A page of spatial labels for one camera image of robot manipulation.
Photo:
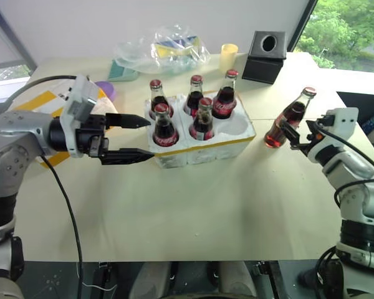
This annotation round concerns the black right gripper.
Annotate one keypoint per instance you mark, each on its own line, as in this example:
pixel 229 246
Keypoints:
pixel 314 144

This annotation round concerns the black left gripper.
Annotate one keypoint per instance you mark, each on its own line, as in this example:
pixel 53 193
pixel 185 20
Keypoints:
pixel 92 137

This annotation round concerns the glass cola bottle red cap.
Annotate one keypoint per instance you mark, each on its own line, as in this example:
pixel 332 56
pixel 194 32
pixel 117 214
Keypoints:
pixel 165 130
pixel 157 93
pixel 202 124
pixel 225 102
pixel 195 93
pixel 283 120

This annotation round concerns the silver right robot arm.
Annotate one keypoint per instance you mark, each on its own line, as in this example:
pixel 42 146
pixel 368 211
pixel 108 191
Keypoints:
pixel 346 162

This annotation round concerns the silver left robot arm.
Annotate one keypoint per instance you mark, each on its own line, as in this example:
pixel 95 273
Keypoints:
pixel 12 140

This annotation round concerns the teal flat box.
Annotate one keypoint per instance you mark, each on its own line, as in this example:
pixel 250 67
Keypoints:
pixel 120 73

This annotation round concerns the black tissue box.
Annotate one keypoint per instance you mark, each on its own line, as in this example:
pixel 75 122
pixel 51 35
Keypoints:
pixel 263 63

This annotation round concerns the white foam crate yellow tape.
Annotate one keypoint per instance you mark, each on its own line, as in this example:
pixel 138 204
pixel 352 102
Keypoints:
pixel 205 152

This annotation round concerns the purple bowl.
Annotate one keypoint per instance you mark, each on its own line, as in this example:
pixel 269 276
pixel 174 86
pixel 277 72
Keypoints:
pixel 107 90

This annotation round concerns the blue water bottle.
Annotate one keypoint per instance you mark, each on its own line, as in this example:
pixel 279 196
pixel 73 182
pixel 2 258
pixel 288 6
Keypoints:
pixel 372 123

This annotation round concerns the clear plastic bag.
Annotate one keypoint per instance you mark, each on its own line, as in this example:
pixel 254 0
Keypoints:
pixel 171 62

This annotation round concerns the yellow blue packet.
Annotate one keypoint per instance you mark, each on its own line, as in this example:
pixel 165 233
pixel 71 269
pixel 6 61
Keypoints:
pixel 171 46

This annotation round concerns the yellow plastic cup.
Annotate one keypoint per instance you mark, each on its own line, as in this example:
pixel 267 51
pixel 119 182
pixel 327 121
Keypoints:
pixel 228 57

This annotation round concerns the window with green trees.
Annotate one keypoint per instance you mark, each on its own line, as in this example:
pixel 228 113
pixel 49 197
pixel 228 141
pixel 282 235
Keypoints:
pixel 346 31

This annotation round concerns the black table clamp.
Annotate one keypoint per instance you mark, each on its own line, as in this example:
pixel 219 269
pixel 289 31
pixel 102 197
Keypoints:
pixel 103 271
pixel 261 268

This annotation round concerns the grey rounded shape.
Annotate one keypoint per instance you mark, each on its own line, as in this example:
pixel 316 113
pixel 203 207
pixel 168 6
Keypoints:
pixel 149 280
pixel 237 280

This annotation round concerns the window with roller blind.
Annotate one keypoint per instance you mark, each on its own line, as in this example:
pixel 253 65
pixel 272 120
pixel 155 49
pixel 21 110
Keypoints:
pixel 3 40

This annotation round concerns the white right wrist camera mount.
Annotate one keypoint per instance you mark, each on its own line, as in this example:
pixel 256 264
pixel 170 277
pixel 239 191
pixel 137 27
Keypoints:
pixel 343 120

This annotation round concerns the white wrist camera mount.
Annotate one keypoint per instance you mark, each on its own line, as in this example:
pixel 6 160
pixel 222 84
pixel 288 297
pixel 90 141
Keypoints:
pixel 79 99
pixel 343 120

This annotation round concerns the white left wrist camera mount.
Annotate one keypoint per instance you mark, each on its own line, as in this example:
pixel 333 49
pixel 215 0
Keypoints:
pixel 79 99

